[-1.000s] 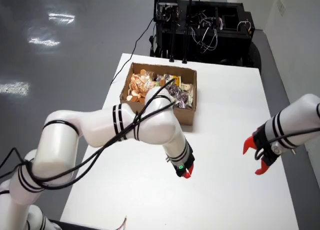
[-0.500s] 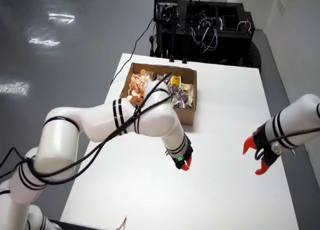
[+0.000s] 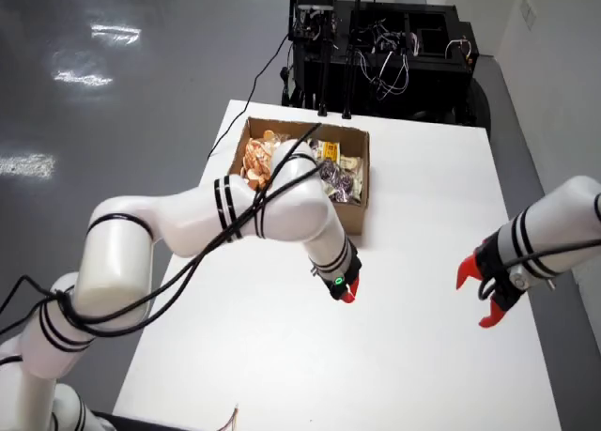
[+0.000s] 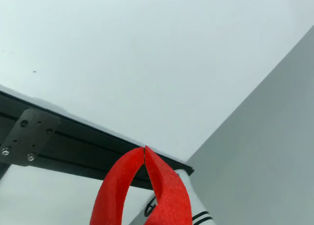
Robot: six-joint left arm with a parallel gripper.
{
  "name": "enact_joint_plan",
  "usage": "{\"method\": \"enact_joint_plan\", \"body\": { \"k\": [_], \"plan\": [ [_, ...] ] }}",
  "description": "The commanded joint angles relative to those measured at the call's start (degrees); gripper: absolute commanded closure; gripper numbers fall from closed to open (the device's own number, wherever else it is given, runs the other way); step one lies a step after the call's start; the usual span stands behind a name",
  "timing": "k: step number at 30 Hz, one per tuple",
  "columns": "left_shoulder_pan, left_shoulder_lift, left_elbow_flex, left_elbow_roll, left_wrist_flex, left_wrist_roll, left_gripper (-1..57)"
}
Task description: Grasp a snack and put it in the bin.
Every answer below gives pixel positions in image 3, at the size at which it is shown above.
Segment black equipment cart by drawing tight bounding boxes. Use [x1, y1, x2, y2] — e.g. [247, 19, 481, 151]
[293, 0, 480, 122]

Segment beige snack pack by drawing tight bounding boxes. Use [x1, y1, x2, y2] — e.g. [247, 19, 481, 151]
[338, 154, 365, 197]

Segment black cable on floor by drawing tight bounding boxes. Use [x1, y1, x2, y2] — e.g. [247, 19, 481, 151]
[207, 34, 290, 160]

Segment purple snack pack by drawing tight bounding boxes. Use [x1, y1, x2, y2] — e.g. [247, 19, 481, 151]
[318, 161, 356, 192]

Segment short black stand pole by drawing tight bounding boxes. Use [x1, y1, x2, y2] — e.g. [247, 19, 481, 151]
[316, 36, 330, 117]

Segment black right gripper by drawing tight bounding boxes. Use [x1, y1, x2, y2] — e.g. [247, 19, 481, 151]
[455, 235, 531, 330]

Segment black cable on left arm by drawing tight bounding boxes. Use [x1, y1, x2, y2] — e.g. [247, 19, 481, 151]
[0, 123, 325, 338]

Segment brown cardboard box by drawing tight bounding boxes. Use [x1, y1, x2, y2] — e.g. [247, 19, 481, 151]
[224, 115, 372, 238]

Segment yellow brown snack pack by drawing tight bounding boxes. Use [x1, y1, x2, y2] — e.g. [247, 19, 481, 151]
[307, 139, 342, 164]

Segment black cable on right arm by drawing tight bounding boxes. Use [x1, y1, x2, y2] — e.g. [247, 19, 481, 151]
[477, 237, 601, 301]

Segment thin coloured wires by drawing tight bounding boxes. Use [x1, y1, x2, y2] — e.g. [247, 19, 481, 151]
[223, 402, 241, 431]

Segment white wire bundle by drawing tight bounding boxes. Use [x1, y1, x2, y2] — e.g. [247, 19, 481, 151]
[354, 20, 419, 99]

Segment black electronics device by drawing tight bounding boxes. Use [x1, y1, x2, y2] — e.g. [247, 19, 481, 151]
[288, 0, 337, 42]

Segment large black cart wheel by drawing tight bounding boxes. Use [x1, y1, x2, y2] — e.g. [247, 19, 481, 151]
[462, 81, 492, 131]

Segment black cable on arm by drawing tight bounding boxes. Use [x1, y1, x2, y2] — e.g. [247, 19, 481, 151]
[477, 237, 601, 301]
[0, 123, 325, 338]

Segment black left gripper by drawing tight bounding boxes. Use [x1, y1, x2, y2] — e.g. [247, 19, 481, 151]
[312, 251, 363, 305]

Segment white wire loop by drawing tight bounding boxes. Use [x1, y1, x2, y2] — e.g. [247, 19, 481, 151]
[443, 36, 473, 59]

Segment tall black stand pole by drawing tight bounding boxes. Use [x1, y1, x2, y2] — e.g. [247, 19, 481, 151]
[341, 0, 365, 121]

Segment large orange snack pack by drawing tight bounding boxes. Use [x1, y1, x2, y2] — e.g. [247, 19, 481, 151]
[239, 137, 278, 188]

